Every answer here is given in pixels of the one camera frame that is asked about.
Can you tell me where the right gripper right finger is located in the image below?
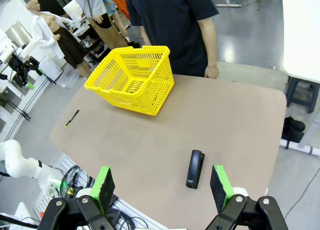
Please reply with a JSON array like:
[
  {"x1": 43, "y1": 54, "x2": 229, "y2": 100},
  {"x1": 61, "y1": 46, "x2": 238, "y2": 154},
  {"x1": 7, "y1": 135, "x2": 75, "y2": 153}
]
[{"x1": 207, "y1": 164, "x2": 289, "y2": 230}]

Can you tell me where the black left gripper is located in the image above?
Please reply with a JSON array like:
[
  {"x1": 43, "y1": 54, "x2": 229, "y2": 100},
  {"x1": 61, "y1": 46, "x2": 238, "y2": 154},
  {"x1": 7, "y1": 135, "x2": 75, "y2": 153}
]
[{"x1": 12, "y1": 56, "x2": 43, "y2": 90}]

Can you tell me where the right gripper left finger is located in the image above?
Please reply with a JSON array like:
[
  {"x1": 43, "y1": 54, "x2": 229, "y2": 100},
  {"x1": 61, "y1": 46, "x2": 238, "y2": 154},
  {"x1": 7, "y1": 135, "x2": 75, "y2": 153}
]
[{"x1": 37, "y1": 166, "x2": 117, "y2": 230}]

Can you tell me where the black stapler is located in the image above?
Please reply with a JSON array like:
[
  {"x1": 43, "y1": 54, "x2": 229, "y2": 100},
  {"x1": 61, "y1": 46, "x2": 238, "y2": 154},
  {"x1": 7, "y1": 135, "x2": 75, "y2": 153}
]
[{"x1": 185, "y1": 149, "x2": 206, "y2": 190}]

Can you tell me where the person's left forearm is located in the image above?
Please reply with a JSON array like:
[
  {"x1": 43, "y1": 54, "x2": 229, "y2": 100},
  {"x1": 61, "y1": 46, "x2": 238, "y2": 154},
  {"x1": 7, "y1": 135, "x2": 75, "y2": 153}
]
[{"x1": 203, "y1": 37, "x2": 218, "y2": 68}]

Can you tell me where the yellow plastic shopping basket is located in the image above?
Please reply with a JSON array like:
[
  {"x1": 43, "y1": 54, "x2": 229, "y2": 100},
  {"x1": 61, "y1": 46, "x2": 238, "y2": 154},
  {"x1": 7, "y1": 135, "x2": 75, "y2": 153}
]
[{"x1": 84, "y1": 45, "x2": 175, "y2": 117}]

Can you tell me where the person in navy t-shirt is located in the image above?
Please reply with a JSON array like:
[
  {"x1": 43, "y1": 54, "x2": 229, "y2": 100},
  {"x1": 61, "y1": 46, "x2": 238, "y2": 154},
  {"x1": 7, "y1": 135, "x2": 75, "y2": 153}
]
[{"x1": 124, "y1": 0, "x2": 220, "y2": 78}]

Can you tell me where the person's left hand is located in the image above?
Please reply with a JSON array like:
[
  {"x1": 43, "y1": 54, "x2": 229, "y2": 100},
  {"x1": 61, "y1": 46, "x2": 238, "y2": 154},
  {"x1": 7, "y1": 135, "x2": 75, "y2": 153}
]
[{"x1": 204, "y1": 64, "x2": 220, "y2": 80}]

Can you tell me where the white floor appliance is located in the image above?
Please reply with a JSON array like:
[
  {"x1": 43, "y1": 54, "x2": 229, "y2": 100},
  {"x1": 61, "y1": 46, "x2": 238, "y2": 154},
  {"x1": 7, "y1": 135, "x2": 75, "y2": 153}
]
[{"x1": 38, "y1": 55, "x2": 63, "y2": 82}]

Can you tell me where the clear plastic storage box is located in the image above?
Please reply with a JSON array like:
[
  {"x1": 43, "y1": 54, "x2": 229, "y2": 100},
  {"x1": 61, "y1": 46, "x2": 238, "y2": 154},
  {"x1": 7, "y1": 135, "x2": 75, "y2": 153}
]
[{"x1": 56, "y1": 64, "x2": 81, "y2": 89}]

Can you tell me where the mannequin white shirt dark skirt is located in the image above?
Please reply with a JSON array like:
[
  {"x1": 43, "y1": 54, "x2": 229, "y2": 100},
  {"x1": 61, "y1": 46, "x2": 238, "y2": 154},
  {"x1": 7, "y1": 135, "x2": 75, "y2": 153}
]
[{"x1": 26, "y1": 0, "x2": 93, "y2": 78}]

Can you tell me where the black highlighter pen yellow tip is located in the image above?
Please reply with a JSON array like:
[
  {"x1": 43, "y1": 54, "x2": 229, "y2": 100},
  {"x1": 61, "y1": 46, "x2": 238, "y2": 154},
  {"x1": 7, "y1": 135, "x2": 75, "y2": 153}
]
[{"x1": 64, "y1": 109, "x2": 80, "y2": 128}]

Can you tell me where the black backpack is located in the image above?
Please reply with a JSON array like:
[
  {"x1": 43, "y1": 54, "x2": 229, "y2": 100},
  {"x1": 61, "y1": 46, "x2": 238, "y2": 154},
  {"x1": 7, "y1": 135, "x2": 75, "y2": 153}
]
[{"x1": 281, "y1": 116, "x2": 306, "y2": 143}]

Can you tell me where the white table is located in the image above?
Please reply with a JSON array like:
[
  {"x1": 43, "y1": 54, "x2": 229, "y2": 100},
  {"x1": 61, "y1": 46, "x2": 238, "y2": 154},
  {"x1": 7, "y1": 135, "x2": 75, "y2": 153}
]
[{"x1": 279, "y1": 0, "x2": 320, "y2": 156}]

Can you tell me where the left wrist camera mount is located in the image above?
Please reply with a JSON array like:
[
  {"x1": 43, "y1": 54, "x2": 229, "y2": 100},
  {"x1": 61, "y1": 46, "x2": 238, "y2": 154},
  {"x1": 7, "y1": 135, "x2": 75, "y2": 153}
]
[{"x1": 21, "y1": 41, "x2": 35, "y2": 59}]

